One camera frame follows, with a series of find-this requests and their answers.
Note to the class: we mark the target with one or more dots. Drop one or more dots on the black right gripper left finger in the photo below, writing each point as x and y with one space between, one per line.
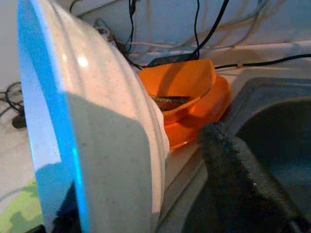
66 213

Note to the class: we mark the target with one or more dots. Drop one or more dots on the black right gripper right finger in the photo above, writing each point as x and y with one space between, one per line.
238 189

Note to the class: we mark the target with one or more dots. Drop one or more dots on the white ribbed ceramic bowl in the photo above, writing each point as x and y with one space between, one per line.
109 133

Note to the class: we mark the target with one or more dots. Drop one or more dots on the light green plate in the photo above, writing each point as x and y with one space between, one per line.
17 208

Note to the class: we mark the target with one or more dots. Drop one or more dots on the stainless steel sink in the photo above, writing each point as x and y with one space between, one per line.
279 145

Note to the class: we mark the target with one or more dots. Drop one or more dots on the orange plate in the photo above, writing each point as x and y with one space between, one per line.
211 109

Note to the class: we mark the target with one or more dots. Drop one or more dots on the orange bowl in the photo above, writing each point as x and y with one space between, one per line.
184 77

